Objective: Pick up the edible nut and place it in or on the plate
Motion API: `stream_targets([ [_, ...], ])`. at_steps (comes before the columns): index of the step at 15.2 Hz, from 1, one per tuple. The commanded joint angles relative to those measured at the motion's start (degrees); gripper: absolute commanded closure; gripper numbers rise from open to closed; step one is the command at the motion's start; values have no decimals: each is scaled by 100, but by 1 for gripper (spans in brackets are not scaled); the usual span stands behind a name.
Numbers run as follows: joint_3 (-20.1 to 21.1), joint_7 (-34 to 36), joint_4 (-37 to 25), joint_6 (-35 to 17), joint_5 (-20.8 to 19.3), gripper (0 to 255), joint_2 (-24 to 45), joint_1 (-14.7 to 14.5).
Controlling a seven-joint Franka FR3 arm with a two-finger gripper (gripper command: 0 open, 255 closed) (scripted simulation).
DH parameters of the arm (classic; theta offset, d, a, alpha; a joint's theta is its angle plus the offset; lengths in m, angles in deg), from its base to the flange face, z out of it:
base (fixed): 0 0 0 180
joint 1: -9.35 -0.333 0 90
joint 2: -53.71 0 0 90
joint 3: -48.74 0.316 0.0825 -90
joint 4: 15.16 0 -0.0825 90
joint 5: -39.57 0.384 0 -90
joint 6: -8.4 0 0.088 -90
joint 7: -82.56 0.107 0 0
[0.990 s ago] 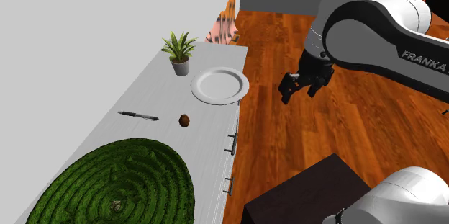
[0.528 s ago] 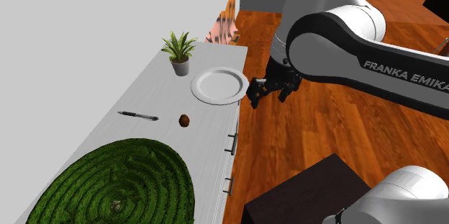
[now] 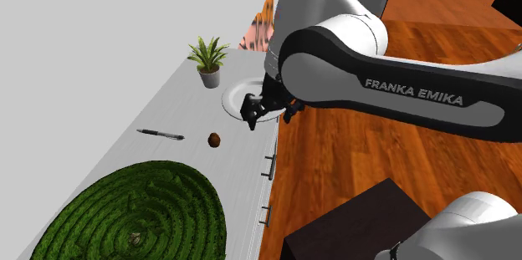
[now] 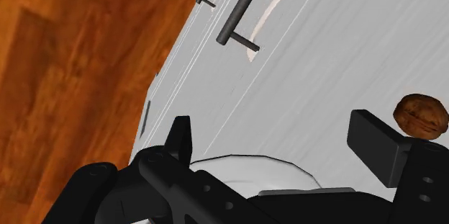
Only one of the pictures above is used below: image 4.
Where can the brown walnut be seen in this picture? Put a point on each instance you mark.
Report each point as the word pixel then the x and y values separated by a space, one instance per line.
pixel 421 116

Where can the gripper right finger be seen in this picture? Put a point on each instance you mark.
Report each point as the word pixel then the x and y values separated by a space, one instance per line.
pixel 421 181

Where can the white bowl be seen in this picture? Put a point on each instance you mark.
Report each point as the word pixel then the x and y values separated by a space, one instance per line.
pixel 252 174

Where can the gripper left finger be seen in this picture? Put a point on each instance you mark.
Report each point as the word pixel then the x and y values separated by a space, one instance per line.
pixel 165 184

